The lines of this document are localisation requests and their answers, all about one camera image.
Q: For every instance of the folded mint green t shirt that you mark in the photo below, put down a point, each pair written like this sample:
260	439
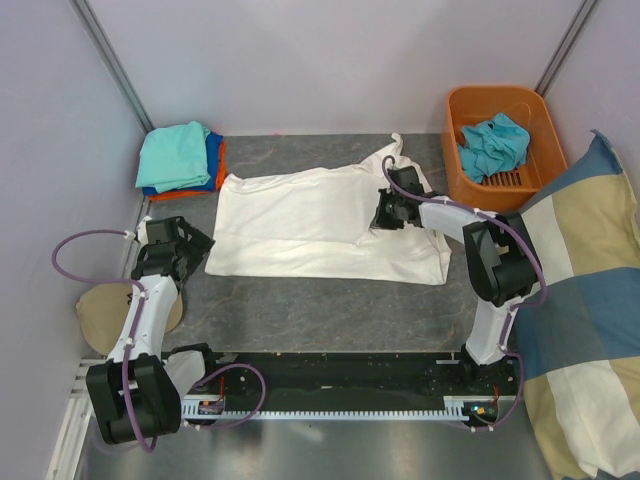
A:
173	158

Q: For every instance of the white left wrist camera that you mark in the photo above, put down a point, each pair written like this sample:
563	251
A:
140	234

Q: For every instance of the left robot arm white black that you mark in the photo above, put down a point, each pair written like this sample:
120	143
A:
136	394

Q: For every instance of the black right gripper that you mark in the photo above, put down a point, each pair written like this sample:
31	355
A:
380	221

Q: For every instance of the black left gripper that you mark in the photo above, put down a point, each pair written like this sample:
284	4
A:
198	246

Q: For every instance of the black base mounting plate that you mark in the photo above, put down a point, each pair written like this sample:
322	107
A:
357	380

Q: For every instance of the white printed t shirt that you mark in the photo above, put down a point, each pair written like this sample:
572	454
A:
317	224

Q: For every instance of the slotted white cable duct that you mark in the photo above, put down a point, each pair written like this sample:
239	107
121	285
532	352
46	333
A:
208	408

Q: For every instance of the aluminium corner post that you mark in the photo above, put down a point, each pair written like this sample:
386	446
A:
576	27
98	36

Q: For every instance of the folded orange t shirt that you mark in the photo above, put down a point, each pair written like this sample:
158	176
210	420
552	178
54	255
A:
222	175

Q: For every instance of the orange plastic basket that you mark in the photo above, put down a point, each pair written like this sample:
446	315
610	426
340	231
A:
470	105

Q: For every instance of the right aluminium corner post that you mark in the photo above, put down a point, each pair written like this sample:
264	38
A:
576	27

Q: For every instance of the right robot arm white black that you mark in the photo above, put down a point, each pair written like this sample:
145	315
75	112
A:
502	264

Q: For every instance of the crumpled teal t shirt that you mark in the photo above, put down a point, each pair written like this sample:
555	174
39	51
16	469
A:
493	146

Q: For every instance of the blue beige checked pillow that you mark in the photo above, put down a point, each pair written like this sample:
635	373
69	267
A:
580	340

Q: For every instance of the left aluminium corner post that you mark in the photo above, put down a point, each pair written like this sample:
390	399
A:
98	36

